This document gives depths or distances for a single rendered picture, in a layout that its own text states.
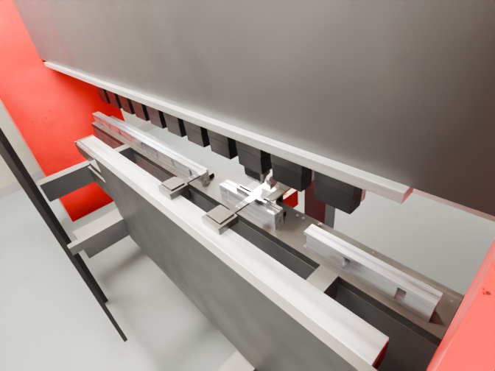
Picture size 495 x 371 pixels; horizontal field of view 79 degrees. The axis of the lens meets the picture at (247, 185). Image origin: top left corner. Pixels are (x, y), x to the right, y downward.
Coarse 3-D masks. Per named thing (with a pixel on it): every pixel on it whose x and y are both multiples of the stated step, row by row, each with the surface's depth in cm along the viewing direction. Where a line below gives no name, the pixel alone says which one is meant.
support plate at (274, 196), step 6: (270, 174) 154; (264, 180) 150; (246, 186) 148; (252, 186) 147; (258, 186) 146; (282, 186) 144; (288, 186) 144; (276, 192) 141; (282, 192) 140; (270, 198) 138; (276, 198) 138
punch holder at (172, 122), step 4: (164, 116) 164; (168, 116) 161; (172, 116) 157; (168, 120) 163; (172, 120) 159; (176, 120) 156; (180, 120) 156; (168, 124) 166; (172, 124) 162; (176, 124) 158; (180, 124) 157; (168, 128) 168; (172, 128) 164; (176, 128) 160; (180, 128) 158; (184, 128) 160; (172, 132) 166; (176, 132) 163; (180, 132) 159; (184, 132) 161; (180, 136) 161
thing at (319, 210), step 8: (312, 184) 217; (304, 192) 227; (312, 192) 221; (304, 200) 231; (312, 200) 225; (304, 208) 236; (312, 208) 230; (320, 208) 224; (328, 208) 226; (312, 216) 234; (320, 216) 228; (328, 216) 231; (328, 224) 237
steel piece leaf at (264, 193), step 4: (268, 180) 147; (264, 184) 147; (268, 184) 147; (276, 184) 144; (256, 188) 145; (260, 188) 144; (264, 188) 144; (268, 188) 144; (276, 188) 143; (252, 192) 143; (256, 192) 142; (260, 192) 142; (264, 192) 142; (268, 192) 141; (272, 192) 141; (260, 196) 140; (264, 196) 139
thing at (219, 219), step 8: (248, 200) 137; (216, 208) 130; (224, 208) 130; (232, 208) 134; (240, 208) 133; (208, 216) 127; (216, 216) 126; (224, 216) 125; (232, 216) 126; (208, 224) 126; (216, 224) 124; (224, 224) 123; (232, 224) 126; (216, 232) 124; (224, 232) 124
